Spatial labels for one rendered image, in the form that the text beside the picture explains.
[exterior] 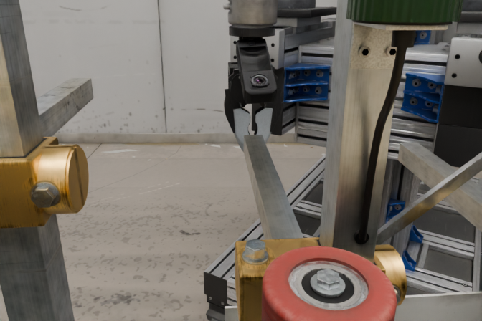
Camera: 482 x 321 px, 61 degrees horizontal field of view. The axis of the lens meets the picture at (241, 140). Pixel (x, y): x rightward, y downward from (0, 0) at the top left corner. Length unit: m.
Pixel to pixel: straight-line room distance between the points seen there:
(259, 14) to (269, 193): 0.27
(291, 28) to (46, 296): 0.88
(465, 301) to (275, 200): 0.21
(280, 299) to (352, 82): 0.14
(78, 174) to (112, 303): 1.38
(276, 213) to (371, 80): 0.19
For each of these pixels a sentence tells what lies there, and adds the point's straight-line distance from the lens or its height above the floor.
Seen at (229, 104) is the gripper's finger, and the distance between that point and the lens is 0.64.
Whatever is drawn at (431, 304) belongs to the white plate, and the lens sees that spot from 0.46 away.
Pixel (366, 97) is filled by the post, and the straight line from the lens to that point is 0.29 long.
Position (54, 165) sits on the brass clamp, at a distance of 0.30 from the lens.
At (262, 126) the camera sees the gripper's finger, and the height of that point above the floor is 0.87.
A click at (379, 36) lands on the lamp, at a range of 0.28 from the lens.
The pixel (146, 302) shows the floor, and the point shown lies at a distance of 1.66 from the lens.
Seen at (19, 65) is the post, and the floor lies 1.03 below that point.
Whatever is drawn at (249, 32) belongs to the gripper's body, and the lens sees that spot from 0.61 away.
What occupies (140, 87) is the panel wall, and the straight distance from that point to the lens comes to 3.10.
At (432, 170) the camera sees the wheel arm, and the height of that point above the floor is 0.84.
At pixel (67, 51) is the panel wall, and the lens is 3.21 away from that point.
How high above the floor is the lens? 1.07
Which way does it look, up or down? 20 degrees down
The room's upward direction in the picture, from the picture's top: straight up
